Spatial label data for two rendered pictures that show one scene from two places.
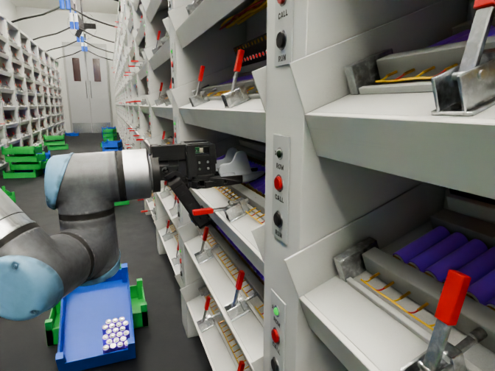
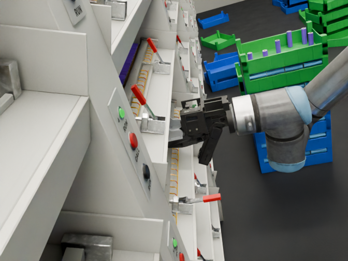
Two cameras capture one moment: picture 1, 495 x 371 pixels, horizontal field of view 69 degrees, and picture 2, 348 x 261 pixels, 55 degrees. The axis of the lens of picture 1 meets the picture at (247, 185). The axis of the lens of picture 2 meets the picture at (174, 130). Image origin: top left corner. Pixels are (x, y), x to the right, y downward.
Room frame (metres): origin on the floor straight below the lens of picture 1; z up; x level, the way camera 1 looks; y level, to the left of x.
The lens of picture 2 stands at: (1.30, 0.40, 1.00)
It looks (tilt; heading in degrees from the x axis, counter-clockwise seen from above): 30 degrees down; 211
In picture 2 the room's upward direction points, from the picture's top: 18 degrees counter-clockwise
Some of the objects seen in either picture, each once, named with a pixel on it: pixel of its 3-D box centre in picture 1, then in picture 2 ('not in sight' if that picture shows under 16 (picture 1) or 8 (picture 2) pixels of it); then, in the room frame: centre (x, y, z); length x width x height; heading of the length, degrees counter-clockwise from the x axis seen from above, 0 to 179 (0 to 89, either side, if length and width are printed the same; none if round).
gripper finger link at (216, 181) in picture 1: (218, 179); not in sight; (0.66, 0.05, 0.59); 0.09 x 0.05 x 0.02; 101
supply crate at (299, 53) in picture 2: not in sight; (278, 47); (0.02, 0.19, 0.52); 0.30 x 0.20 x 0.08; 108
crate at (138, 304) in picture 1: (99, 308); not in sight; (1.12, 0.51, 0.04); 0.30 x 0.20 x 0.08; 110
